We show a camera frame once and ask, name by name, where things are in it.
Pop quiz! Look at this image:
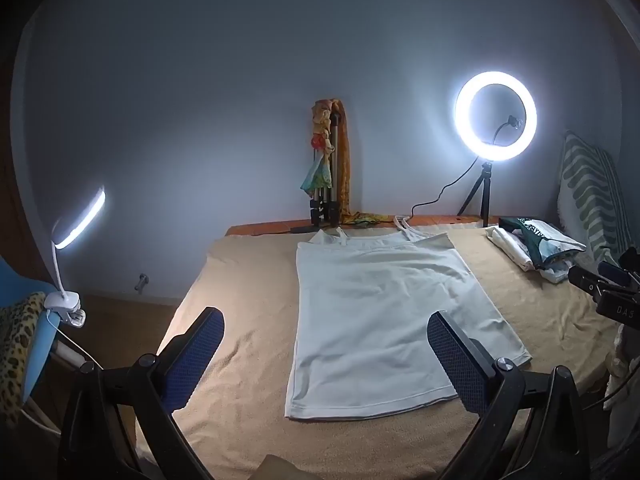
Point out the colourful patterned cloth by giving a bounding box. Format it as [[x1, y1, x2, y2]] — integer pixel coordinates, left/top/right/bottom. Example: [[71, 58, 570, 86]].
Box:
[[300, 102, 336, 193]]

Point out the small black tripod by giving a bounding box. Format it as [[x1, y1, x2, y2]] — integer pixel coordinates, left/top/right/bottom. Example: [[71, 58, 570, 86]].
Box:
[[456, 161, 496, 228]]

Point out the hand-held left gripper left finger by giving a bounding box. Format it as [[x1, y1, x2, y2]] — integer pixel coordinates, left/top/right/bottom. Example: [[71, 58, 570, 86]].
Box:
[[57, 306, 226, 480]]

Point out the blue chair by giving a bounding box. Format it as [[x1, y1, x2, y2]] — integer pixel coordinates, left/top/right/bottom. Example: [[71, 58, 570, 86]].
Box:
[[0, 255, 63, 406]]

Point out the white clip lamp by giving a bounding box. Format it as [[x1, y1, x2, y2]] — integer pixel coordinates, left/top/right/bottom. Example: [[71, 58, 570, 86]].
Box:
[[42, 186, 107, 328]]

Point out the leopard print cloth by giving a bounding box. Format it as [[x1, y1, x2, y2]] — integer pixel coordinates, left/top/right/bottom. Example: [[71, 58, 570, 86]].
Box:
[[0, 292, 48, 428]]

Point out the black gooseneck phone holder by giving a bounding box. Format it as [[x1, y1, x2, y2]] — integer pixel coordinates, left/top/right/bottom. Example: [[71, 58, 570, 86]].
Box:
[[492, 116, 523, 148]]

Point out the black ring light cable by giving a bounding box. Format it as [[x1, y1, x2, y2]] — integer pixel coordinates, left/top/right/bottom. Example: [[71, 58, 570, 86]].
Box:
[[410, 157, 483, 221]]

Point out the white folded garment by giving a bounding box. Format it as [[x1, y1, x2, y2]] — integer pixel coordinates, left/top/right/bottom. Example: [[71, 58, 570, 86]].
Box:
[[486, 226, 533, 272]]

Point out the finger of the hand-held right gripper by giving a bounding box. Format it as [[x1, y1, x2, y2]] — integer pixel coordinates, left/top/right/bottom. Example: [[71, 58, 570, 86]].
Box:
[[568, 265, 613, 303], [598, 261, 640, 291]]

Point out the orange scarf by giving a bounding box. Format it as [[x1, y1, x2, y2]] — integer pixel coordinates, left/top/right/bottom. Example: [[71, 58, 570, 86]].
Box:
[[312, 99, 353, 216]]

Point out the green striped pillow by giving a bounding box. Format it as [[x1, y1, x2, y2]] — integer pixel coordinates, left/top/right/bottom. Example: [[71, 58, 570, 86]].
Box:
[[557, 131, 633, 266]]

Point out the orange floral bed sheet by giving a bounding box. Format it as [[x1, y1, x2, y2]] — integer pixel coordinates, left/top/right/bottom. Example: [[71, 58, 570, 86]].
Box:
[[225, 215, 501, 238]]

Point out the white tank top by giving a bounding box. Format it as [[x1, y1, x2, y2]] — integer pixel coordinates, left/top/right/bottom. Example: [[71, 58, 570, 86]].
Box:
[[284, 215, 533, 421]]

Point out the white ring light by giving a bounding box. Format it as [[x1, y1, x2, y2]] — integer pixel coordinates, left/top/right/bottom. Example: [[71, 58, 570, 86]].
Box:
[[454, 71, 538, 162]]

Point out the person's right hand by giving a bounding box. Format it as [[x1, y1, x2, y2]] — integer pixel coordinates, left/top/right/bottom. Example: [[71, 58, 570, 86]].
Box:
[[606, 324, 633, 403]]

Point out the folded silver tripod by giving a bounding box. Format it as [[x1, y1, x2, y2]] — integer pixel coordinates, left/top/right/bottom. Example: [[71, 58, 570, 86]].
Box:
[[307, 110, 346, 226]]

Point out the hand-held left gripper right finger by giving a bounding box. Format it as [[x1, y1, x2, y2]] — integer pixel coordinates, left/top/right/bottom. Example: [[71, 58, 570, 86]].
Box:
[[426, 310, 608, 480]]

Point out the yellow green cloth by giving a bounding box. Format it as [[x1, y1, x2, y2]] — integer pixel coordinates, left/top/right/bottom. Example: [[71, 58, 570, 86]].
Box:
[[345, 211, 396, 225]]

